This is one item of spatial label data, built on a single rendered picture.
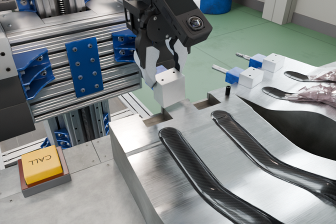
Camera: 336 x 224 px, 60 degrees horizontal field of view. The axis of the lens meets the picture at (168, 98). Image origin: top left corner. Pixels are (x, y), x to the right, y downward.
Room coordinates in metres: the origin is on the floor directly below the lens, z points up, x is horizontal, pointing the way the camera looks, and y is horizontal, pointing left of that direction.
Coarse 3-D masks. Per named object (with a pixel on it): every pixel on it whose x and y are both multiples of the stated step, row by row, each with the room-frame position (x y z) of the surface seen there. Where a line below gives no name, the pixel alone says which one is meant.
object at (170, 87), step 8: (160, 72) 0.49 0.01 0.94; (168, 72) 0.47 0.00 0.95; (176, 72) 0.47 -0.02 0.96; (160, 80) 0.45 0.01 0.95; (168, 80) 0.45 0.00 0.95; (176, 80) 0.45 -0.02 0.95; (184, 80) 0.46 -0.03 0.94; (152, 88) 0.48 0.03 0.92; (160, 88) 0.44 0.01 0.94; (168, 88) 0.44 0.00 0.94; (176, 88) 0.45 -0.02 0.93; (184, 88) 0.46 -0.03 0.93; (160, 96) 0.44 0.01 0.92; (168, 96) 0.44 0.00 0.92; (176, 96) 0.45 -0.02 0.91; (184, 96) 0.46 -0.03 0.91; (160, 104) 0.45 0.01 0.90; (168, 104) 0.44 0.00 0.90
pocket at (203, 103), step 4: (208, 96) 0.50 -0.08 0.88; (212, 96) 0.49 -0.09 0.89; (200, 100) 0.50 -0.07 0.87; (204, 100) 0.50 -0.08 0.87; (208, 100) 0.50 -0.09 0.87; (212, 100) 0.49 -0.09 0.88; (216, 100) 0.48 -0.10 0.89; (196, 104) 0.49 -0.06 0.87; (200, 104) 0.49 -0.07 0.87; (204, 104) 0.50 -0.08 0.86; (208, 104) 0.50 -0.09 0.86; (212, 104) 0.49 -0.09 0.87; (200, 108) 0.49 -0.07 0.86
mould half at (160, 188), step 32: (224, 96) 0.49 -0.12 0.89; (128, 128) 0.39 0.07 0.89; (160, 128) 0.39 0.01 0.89; (192, 128) 0.39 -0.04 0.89; (256, 128) 0.40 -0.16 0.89; (128, 160) 0.32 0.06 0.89; (160, 160) 0.32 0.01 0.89; (224, 160) 0.32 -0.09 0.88; (288, 160) 0.32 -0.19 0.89; (320, 160) 0.30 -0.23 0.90; (160, 192) 0.26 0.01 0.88; (192, 192) 0.26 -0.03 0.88; (256, 192) 0.25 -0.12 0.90; (288, 192) 0.24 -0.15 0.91
